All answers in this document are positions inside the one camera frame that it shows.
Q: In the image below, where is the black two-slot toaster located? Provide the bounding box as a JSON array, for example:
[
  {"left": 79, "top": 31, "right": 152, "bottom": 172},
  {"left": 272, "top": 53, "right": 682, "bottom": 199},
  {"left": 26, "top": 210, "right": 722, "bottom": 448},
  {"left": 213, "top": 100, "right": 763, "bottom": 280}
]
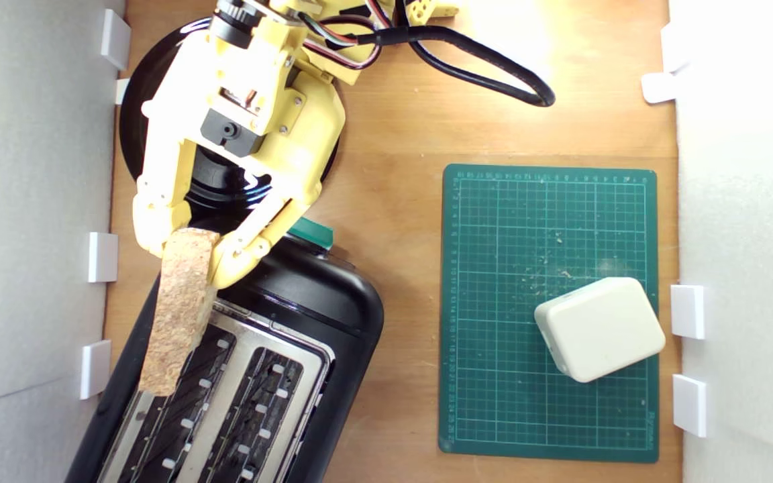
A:
[{"left": 64, "top": 231, "right": 385, "bottom": 483}]

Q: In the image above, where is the green cutting mat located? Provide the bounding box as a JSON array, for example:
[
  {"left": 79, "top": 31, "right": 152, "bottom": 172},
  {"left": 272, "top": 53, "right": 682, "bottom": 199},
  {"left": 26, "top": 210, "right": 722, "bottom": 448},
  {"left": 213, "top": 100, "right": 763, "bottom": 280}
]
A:
[{"left": 438, "top": 163, "right": 660, "bottom": 464}]

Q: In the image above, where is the white rounded block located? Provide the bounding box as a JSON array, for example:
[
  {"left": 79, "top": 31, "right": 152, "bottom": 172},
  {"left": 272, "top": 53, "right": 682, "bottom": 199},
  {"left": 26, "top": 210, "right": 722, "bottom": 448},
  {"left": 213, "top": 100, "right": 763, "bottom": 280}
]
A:
[{"left": 534, "top": 276, "right": 667, "bottom": 384}]

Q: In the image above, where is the green toaster lever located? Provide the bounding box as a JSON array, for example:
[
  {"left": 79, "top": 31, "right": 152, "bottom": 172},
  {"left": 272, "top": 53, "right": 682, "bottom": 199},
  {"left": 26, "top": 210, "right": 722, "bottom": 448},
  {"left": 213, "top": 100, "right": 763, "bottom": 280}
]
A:
[{"left": 289, "top": 216, "right": 335, "bottom": 250}]

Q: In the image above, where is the brown bread slice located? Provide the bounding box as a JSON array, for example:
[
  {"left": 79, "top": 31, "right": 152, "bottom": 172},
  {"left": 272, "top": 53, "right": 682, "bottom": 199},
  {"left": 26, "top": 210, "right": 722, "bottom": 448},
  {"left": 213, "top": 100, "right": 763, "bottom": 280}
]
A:
[{"left": 138, "top": 228, "right": 221, "bottom": 398}]

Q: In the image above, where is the yellow wrist camera box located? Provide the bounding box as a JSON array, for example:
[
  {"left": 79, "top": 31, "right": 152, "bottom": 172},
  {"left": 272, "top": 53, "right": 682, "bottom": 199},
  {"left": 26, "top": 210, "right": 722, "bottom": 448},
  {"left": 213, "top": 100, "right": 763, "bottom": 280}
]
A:
[{"left": 212, "top": 0, "right": 260, "bottom": 49}]

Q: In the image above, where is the black round plate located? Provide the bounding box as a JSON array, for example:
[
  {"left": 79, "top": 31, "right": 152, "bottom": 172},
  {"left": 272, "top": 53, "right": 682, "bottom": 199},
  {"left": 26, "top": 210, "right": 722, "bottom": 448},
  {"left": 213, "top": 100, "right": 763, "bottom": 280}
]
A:
[{"left": 118, "top": 17, "right": 344, "bottom": 229}]

